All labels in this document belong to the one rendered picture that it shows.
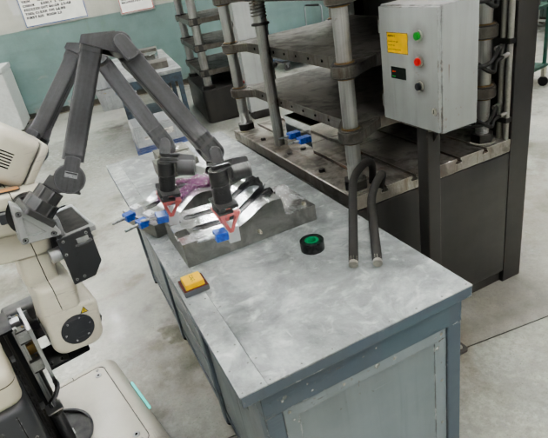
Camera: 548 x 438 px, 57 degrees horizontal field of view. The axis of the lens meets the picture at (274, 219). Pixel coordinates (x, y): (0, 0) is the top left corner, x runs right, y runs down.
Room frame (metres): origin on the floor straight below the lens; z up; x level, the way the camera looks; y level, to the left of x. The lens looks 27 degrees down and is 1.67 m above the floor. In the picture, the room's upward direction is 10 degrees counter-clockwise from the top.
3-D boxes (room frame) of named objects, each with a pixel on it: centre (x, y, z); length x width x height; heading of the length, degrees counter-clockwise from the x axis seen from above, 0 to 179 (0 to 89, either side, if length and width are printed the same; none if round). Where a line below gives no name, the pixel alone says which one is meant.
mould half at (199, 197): (1.97, 0.33, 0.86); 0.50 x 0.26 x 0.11; 128
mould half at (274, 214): (1.66, 0.12, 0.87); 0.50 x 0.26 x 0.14; 111
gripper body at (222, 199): (1.41, 0.14, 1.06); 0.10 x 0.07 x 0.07; 21
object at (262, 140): (2.54, -0.48, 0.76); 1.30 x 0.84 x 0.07; 21
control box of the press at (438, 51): (1.72, -0.60, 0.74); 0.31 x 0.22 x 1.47; 21
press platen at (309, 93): (2.52, -0.49, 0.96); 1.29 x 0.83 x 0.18; 21
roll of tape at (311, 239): (1.43, -0.11, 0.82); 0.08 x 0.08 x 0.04
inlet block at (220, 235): (1.39, 0.18, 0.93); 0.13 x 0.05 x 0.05; 110
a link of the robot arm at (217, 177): (1.41, 0.13, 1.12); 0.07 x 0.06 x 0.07; 110
